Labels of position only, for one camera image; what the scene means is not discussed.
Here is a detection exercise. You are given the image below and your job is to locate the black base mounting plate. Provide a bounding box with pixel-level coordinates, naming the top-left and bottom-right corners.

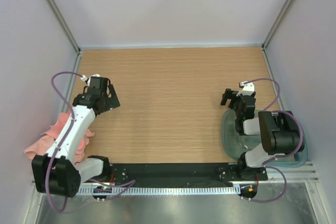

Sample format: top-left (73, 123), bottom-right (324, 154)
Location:
top-left (108, 163), bottom-right (268, 187)

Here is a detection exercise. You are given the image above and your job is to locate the right aluminium frame post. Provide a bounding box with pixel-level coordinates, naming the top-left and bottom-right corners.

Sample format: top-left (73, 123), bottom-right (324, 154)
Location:
top-left (261, 0), bottom-right (295, 51)

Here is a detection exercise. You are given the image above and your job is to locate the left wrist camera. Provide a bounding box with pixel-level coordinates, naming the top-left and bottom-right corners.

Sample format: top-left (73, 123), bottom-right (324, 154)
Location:
top-left (88, 74), bottom-right (109, 92)

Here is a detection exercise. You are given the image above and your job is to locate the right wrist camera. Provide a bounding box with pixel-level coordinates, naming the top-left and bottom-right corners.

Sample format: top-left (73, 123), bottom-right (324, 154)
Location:
top-left (236, 81), bottom-right (255, 97)

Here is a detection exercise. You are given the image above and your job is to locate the slotted metal cable rail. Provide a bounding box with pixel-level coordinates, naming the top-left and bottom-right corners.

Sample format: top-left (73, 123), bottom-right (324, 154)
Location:
top-left (76, 185), bottom-right (240, 196)

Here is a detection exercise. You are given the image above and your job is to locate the plain pink towel pile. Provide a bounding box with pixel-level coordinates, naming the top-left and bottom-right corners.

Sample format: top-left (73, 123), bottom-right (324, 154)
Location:
top-left (24, 106), bottom-right (102, 174)

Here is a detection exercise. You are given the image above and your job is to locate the left aluminium frame post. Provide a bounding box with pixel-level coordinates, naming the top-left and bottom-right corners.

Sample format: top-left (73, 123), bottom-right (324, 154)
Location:
top-left (46, 0), bottom-right (80, 54)

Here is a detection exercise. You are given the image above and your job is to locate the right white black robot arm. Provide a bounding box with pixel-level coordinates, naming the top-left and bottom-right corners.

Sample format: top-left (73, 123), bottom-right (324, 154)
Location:
top-left (220, 89), bottom-right (305, 181)

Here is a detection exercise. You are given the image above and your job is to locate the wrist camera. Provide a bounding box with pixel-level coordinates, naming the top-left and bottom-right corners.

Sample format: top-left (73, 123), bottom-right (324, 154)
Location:
top-left (88, 74), bottom-right (109, 92)
top-left (236, 81), bottom-right (255, 97)

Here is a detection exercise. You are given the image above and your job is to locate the aluminium frame post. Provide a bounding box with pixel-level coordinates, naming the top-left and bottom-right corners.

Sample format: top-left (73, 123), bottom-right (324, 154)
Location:
top-left (46, 0), bottom-right (80, 54)
top-left (261, 0), bottom-right (295, 51)

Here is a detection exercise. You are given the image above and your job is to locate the clear teal plastic bin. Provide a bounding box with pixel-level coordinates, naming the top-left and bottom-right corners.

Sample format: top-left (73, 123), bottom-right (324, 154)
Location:
top-left (220, 108), bottom-right (308, 168)

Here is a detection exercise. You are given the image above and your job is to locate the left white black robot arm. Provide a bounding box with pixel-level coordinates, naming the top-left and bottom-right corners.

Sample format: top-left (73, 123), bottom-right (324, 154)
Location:
top-left (31, 77), bottom-right (120, 198)

